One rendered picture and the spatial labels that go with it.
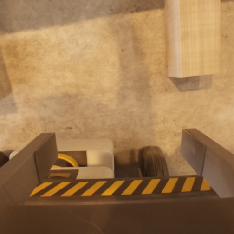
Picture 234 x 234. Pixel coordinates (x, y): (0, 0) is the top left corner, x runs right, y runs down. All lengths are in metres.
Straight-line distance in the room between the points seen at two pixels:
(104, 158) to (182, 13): 0.38
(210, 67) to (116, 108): 0.27
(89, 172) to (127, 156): 0.26
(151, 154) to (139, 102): 0.17
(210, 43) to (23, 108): 0.54
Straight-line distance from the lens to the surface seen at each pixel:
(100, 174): 0.33
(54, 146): 0.17
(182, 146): 0.17
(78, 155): 0.43
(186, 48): 0.44
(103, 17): 0.53
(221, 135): 0.65
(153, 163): 0.43
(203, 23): 0.47
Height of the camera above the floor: 0.50
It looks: 75 degrees down
